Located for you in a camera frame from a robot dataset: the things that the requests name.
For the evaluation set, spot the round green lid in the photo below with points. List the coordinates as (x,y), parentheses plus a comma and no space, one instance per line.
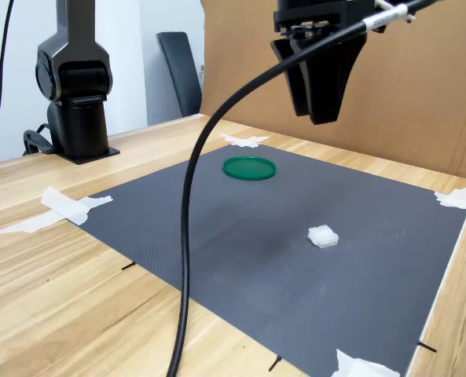
(249,168)

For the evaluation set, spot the black chair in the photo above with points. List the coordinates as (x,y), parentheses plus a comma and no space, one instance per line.
(179,74)

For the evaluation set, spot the dark grey mat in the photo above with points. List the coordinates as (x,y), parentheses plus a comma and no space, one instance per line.
(276,282)

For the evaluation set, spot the large brown cardboard partition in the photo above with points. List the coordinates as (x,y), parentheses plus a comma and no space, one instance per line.
(413,98)

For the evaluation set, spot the small white plastic terminal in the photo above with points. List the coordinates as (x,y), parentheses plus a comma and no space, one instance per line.
(323,236)

